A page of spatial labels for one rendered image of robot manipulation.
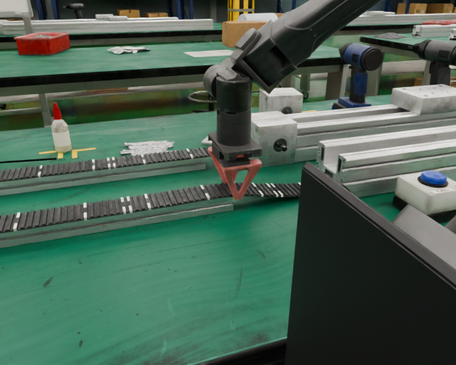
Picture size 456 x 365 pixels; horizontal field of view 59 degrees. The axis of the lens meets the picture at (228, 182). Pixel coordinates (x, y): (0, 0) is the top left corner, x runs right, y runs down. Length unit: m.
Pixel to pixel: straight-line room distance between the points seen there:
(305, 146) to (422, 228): 0.71
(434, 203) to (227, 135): 0.35
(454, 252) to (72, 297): 0.46
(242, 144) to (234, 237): 0.15
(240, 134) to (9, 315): 0.40
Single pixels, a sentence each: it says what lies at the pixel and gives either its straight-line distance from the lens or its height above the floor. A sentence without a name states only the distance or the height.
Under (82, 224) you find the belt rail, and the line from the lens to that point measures 0.68.
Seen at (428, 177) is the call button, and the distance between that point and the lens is 0.74.
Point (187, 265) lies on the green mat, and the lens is 0.59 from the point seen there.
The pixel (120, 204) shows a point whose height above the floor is 0.81.
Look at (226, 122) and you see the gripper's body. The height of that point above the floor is 0.94.
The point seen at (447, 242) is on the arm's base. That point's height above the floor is 1.03.
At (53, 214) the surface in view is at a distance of 0.69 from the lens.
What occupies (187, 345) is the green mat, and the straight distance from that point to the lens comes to 0.48.
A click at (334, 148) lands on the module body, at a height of 0.86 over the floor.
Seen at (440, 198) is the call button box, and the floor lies 0.83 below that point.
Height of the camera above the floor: 1.14
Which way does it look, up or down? 26 degrees down
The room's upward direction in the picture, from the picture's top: straight up
